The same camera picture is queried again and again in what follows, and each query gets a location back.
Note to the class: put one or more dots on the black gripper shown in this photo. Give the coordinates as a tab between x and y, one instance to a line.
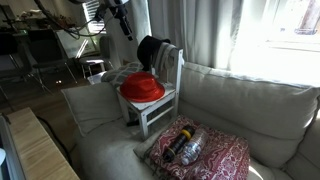
123	18

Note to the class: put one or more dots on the clear plastic water bottle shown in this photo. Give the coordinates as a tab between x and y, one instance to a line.
193	148

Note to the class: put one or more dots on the grey striped towel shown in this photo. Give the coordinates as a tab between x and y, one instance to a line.
165	61

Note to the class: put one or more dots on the black office chair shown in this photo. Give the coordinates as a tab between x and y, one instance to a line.
43	50
6	43

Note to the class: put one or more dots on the small beige cushion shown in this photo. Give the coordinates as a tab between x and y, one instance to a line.
145	150

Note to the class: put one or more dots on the black and yellow bottle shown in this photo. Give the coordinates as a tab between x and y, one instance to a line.
178	143

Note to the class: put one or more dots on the small black object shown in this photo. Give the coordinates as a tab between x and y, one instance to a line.
133	123

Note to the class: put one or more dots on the light wooden table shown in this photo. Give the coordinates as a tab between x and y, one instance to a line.
36	150

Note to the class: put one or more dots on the Franka robot arm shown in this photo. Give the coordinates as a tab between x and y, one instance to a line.
110	4

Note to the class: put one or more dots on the red patterned cushion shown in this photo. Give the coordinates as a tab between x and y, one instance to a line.
220	156

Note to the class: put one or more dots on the red brimmed hat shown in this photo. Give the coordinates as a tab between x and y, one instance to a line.
141	86

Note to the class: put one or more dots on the beige fabric sofa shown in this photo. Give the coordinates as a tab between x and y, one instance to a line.
250	106

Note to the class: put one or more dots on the black hat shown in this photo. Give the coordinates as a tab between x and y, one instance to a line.
146	50

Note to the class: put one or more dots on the metal rail frame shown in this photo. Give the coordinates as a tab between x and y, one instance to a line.
11	156

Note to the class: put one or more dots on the beige throw pillow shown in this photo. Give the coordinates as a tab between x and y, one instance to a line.
91	105

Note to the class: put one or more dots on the white rounded lamp head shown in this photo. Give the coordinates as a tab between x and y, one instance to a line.
2	156

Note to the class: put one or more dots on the window frame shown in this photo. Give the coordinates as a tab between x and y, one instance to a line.
293	41

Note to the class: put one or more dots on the white curtain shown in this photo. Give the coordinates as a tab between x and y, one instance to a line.
200	30

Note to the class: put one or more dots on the grey white patterned pillow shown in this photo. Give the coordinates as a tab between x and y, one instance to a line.
118	75

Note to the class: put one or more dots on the dark cluttered desk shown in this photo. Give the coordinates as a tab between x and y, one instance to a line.
33	20

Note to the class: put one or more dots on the small white wooden chair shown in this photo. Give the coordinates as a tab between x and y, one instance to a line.
150	105

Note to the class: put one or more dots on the white window blind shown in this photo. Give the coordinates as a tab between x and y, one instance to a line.
90	18

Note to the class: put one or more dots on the white round stool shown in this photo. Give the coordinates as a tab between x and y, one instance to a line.
91	61

